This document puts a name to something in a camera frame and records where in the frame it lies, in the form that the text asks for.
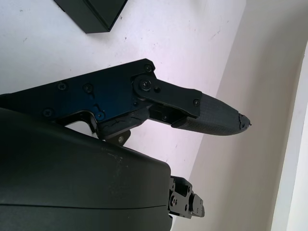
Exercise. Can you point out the black camera box base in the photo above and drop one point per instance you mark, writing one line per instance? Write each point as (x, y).
(91, 14)

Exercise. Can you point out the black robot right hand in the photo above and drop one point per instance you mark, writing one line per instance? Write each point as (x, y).
(72, 187)

